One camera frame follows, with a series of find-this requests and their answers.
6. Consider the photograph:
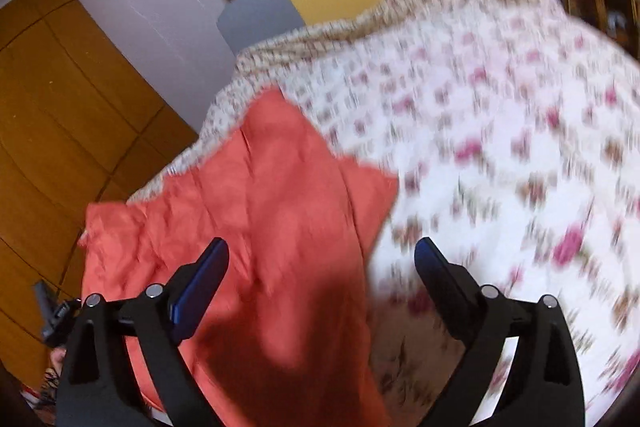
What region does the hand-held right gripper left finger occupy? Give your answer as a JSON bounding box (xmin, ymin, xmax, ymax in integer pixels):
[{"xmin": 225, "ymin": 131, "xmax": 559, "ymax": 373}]
[{"xmin": 56, "ymin": 237, "xmax": 231, "ymax": 427}]

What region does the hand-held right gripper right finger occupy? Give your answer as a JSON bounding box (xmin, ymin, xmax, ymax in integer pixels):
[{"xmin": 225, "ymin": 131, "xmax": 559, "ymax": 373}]
[{"xmin": 414, "ymin": 236, "xmax": 586, "ymax": 427}]

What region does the orange puffer jacket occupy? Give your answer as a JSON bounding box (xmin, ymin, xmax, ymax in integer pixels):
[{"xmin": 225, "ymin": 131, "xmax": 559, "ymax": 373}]
[{"xmin": 77, "ymin": 88, "xmax": 401, "ymax": 427}]

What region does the person's red patterned clothing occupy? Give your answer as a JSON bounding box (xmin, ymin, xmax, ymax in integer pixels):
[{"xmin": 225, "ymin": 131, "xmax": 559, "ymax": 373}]
[{"xmin": 20, "ymin": 367, "xmax": 66, "ymax": 413}]

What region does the floral quilt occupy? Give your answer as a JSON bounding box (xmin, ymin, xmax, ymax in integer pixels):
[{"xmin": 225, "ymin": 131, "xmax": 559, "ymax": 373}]
[{"xmin": 127, "ymin": 0, "xmax": 640, "ymax": 427}]

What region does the wooden wardrobe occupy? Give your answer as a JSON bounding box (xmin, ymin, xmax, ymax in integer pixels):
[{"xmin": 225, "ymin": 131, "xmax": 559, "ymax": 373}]
[{"xmin": 0, "ymin": 0, "xmax": 201, "ymax": 388}]

